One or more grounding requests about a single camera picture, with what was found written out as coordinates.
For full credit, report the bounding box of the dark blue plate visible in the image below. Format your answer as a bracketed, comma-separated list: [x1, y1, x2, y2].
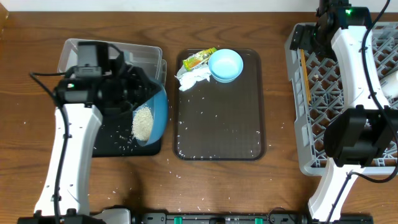
[132, 78, 168, 147]

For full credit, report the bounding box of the pile of white rice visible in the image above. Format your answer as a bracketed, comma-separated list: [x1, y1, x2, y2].
[132, 106, 154, 141]

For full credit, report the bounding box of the white tissue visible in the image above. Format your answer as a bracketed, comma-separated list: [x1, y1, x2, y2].
[175, 64, 211, 91]

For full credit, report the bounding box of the green yellow snack wrapper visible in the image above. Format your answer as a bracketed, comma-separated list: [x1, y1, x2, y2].
[183, 47, 217, 72]

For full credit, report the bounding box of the white cup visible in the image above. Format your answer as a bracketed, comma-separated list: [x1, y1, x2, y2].
[380, 71, 398, 98]

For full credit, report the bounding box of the light blue bowl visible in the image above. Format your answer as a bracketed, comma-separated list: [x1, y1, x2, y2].
[208, 49, 244, 83]

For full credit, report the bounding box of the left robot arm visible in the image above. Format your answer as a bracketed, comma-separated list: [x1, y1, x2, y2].
[18, 65, 167, 223]

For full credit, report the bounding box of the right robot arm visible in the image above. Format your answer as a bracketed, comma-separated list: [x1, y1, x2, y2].
[289, 1, 397, 223]

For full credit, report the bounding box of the clear plastic bin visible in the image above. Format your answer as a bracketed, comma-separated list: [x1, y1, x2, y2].
[57, 38, 168, 96]

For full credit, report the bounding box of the black plastic bin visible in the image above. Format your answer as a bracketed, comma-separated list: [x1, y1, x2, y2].
[93, 110, 161, 157]

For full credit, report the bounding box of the brown serving tray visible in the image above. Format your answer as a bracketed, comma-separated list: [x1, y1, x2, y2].
[173, 49, 266, 161]

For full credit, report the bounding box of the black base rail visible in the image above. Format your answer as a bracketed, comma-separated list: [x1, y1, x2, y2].
[136, 211, 374, 224]

